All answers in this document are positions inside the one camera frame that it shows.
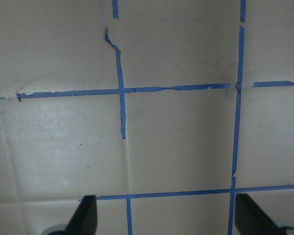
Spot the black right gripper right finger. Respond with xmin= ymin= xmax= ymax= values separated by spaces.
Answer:
xmin=234 ymin=193 xmax=279 ymax=235

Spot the brown paper table cover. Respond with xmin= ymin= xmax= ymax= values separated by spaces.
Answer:
xmin=0 ymin=0 xmax=294 ymax=235

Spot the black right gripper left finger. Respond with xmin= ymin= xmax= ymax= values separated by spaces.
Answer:
xmin=65 ymin=195 xmax=98 ymax=235

